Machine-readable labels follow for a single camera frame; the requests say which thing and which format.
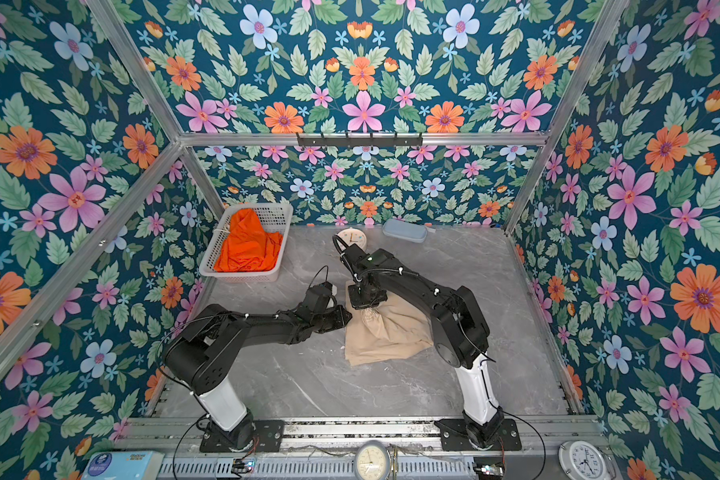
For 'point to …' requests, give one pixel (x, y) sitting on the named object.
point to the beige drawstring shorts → (392, 330)
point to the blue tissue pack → (122, 465)
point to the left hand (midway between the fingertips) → (356, 311)
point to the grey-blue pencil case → (405, 230)
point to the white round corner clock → (582, 460)
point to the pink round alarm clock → (352, 236)
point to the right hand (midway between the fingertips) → (361, 302)
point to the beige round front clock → (371, 461)
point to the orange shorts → (247, 247)
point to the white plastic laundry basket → (275, 217)
